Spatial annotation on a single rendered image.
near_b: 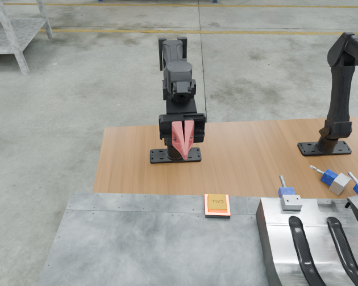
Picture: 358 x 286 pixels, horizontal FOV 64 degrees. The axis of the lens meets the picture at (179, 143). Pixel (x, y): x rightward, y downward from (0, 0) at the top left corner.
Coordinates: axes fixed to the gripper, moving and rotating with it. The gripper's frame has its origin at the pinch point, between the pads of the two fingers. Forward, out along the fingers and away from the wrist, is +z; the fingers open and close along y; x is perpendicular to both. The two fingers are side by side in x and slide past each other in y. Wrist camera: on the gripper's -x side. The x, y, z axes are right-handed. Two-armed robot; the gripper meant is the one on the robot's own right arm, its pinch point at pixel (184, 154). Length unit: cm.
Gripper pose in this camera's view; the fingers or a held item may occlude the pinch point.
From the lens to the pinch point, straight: 58.0
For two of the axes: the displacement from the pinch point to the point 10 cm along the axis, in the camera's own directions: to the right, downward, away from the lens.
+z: 0.7, 7.0, -7.1
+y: 10.0, -0.5, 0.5
